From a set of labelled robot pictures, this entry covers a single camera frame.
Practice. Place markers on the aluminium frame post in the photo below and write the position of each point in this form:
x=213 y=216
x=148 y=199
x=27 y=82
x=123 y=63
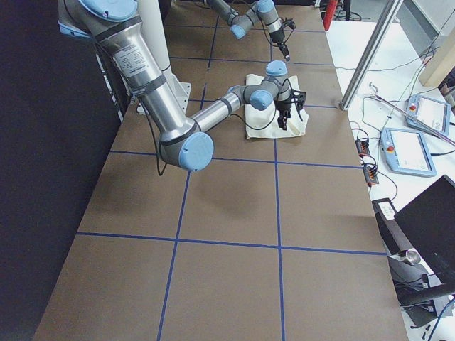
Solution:
x=381 y=28

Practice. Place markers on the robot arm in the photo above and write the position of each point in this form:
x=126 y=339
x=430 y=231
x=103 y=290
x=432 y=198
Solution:
x=131 y=34
x=263 y=12

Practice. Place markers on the metal cup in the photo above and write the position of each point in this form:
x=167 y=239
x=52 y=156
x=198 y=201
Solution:
x=410 y=257

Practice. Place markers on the black box with label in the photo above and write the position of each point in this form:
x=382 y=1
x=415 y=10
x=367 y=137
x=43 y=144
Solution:
x=393 y=237

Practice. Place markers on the far teach pendant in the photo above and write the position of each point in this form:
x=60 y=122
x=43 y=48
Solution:
x=432 y=112

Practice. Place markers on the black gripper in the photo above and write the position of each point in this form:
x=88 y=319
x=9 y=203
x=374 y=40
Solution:
x=278 y=35
x=284 y=106

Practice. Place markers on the cream long-sleeve cat shirt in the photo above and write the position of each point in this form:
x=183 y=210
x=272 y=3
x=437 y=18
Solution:
x=263 y=124

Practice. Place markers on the near teach pendant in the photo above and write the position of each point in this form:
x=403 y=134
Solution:
x=406 y=152

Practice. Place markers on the red cylinder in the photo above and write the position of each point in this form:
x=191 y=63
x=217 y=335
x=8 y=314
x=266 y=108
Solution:
x=329 y=13

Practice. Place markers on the teach pendant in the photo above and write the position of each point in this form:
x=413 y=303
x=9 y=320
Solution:
x=406 y=152
x=432 y=112

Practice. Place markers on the black monitor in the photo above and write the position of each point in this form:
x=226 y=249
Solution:
x=428 y=223

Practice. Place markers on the orange black connector block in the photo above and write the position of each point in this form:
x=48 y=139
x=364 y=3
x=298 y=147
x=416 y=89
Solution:
x=362 y=147

